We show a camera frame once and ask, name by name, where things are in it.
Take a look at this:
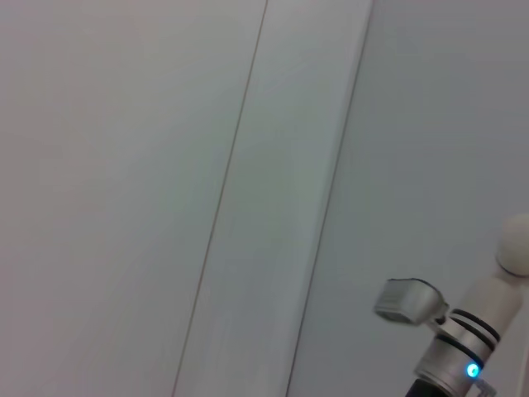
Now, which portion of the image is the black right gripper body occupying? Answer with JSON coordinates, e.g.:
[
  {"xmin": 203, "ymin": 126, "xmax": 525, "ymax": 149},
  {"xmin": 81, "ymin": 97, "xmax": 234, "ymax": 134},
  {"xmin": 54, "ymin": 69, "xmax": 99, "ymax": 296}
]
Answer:
[{"xmin": 407, "ymin": 378, "xmax": 450, "ymax": 397}]

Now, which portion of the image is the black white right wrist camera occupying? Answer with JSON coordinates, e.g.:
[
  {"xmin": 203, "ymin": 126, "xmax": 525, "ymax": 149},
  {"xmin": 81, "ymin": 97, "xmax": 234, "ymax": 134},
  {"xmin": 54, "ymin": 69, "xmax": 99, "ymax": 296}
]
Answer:
[{"xmin": 373, "ymin": 277, "xmax": 450, "ymax": 328}]

